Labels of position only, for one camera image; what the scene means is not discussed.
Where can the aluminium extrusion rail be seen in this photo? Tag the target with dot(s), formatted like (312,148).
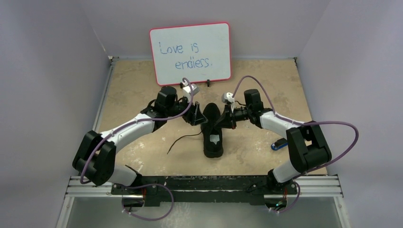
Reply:
(310,186)

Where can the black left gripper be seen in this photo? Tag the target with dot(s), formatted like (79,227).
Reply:
(194,116)

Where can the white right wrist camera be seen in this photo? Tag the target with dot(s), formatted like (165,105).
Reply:
(228,99)

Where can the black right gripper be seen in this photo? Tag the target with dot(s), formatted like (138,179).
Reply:
(228,115)

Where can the blue black marker eraser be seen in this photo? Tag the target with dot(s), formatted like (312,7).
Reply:
(279,144)

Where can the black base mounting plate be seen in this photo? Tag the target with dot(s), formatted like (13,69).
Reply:
(255,190)

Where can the red framed whiteboard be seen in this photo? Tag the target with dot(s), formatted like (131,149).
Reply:
(200,53)

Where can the black shoe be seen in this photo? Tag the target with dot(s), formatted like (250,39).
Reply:
(212,136)

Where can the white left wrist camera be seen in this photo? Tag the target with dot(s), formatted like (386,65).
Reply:
(190,90)

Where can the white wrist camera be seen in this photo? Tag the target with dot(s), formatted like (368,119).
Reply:
(190,90)
(228,99)

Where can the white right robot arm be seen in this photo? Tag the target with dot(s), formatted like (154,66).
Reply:
(307,147)

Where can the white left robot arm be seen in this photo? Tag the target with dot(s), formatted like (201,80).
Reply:
(95,158)

